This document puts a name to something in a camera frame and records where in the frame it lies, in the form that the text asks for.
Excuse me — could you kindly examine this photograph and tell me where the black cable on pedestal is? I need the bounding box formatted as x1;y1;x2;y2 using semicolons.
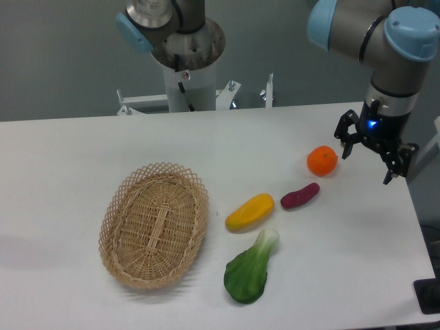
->
173;54;197;113

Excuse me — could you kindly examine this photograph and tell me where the white frame at right edge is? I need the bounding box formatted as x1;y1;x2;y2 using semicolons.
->
406;117;439;184

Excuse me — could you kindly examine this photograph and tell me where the white metal mounting frame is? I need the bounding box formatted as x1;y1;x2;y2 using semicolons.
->
115;72;278;116

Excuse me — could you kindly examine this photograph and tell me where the yellow mango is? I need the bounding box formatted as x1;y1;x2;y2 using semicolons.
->
225;193;274;232

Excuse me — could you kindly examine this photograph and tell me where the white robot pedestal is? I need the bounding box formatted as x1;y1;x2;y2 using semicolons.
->
148;19;226;113

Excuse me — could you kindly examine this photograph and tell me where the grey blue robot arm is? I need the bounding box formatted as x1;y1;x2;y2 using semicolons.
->
115;1;439;183

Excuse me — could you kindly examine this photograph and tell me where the green bok choy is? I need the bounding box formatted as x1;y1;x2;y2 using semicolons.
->
223;228;280;305

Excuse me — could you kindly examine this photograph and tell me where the orange tangerine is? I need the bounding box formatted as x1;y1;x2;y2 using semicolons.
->
307;145;338;177

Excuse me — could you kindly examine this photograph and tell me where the black device at table edge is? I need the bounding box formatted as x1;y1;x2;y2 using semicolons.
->
413;278;439;315

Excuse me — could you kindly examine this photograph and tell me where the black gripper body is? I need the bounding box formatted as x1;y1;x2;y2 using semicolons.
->
355;100;410;151

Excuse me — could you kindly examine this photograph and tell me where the purple sweet potato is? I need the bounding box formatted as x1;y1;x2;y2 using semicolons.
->
280;182;320;210

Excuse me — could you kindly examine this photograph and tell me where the woven wicker basket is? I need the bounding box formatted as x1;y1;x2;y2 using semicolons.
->
98;162;209;289

